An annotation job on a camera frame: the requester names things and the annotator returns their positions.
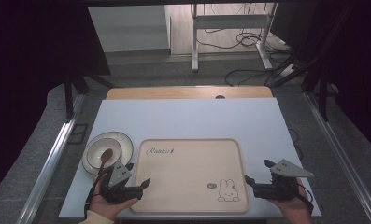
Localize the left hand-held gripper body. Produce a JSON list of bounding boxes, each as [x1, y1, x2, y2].
[[99, 161, 144, 204]]

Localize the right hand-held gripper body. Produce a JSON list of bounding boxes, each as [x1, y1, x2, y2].
[[252, 159, 315, 202]]

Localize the person's right hand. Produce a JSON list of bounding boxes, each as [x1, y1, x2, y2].
[[268, 178, 315, 224]]

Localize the person's left hand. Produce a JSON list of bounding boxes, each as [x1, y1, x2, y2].
[[89, 174, 139, 221]]

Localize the white plate with dark rim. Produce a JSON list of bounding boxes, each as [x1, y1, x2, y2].
[[81, 131, 135, 176]]

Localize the brown wooden spoon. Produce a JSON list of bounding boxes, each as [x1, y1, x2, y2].
[[97, 148, 114, 185]]

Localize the white bowl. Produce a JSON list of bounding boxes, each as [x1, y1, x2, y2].
[[86, 137, 122, 169]]

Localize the beige tray with rabbit print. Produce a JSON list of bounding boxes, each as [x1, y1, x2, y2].
[[130, 138, 250, 214]]

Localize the black metal stand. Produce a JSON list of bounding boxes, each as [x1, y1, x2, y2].
[[300, 55, 340, 122], [63, 73, 116, 122]]

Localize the white power strip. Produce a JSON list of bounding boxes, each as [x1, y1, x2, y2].
[[278, 63, 300, 79]]

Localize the dark curtain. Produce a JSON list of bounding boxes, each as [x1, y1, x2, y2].
[[270, 0, 371, 158], [0, 0, 112, 202]]

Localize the white cabinet panel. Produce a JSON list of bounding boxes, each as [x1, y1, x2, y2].
[[88, 4, 172, 53]]

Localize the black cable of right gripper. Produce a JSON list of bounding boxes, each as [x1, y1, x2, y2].
[[296, 182, 315, 214]]

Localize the thin black cable beside table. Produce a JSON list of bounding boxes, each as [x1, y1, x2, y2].
[[288, 128, 305, 161]]

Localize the black floor bracket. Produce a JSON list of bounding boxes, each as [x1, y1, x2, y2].
[[67, 122, 90, 146]]

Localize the aluminium floor rail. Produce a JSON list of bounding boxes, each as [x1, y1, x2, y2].
[[16, 92, 88, 224], [303, 91, 371, 224]]

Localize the black cables on floor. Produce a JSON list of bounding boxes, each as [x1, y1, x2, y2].
[[195, 27, 299, 88]]

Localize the white metal desk frame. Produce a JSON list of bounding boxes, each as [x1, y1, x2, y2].
[[191, 3, 278, 73]]

